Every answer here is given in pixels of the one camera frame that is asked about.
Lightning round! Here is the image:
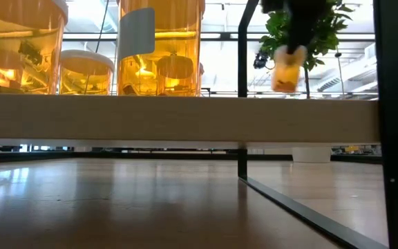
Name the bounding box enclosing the light wooden shelf board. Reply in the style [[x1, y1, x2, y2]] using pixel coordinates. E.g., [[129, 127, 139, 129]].
[[0, 95, 382, 149]]

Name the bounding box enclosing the green leafy potted tree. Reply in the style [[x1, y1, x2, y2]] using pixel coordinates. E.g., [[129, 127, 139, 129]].
[[258, 0, 354, 100]]

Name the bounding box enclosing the black ceiling spotlight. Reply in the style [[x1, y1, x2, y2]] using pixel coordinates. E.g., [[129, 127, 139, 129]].
[[253, 50, 271, 69]]

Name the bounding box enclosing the white plant pot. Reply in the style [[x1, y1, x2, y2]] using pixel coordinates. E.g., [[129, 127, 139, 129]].
[[291, 147, 333, 164]]

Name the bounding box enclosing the black hanging cable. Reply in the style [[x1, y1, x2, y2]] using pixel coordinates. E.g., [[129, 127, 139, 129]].
[[95, 0, 110, 53]]

